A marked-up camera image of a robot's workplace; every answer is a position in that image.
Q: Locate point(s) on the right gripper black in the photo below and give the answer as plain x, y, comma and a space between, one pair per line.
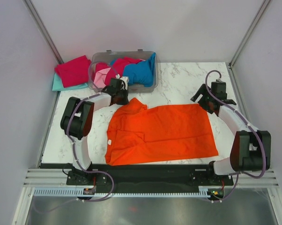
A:
201, 91

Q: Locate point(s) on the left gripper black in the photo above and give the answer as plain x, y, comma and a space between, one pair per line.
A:
125, 101

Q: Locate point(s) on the orange t shirt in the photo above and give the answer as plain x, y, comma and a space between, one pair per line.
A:
137, 134

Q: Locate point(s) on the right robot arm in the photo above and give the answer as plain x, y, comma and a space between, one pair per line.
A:
251, 148

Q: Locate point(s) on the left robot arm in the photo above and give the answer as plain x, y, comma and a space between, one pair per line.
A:
76, 121

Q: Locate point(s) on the pink t shirt in bin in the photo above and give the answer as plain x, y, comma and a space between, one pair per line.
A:
100, 76

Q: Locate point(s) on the magenta t shirt in bin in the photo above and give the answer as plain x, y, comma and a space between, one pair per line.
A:
117, 66

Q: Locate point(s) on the blue t shirt in bin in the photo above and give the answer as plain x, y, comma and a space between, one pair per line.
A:
141, 73

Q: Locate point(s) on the clear plastic storage bin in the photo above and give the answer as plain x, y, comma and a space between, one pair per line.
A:
109, 56

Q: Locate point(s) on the folded magenta t shirt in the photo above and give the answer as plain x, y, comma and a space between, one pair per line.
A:
74, 72

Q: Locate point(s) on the folded teal t shirt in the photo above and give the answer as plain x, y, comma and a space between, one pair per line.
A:
58, 86

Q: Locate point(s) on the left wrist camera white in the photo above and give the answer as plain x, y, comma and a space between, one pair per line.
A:
124, 82

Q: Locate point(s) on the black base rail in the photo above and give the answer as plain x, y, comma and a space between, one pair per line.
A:
160, 178

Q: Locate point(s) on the right aluminium frame post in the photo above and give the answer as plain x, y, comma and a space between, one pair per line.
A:
258, 16

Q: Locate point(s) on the aluminium frame post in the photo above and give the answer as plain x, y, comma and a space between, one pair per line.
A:
42, 28
258, 16

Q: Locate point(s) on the white slotted cable duct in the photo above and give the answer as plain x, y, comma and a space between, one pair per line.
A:
95, 192

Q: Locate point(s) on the left aluminium frame post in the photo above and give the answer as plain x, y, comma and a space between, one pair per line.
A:
42, 28

